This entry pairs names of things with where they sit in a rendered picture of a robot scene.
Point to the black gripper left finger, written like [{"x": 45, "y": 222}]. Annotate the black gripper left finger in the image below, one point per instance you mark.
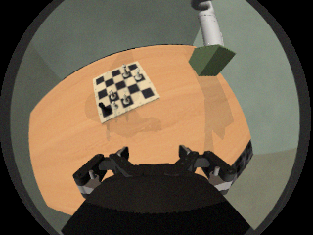
[{"x": 90, "y": 175}]

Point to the chessboard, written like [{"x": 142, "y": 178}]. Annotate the chessboard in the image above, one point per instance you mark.
[{"x": 139, "y": 92}]

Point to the black chess piece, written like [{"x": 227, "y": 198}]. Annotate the black chess piece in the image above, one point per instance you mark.
[{"x": 107, "y": 111}]

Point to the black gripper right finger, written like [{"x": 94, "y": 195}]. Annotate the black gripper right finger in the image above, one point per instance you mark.
[{"x": 219, "y": 173}]

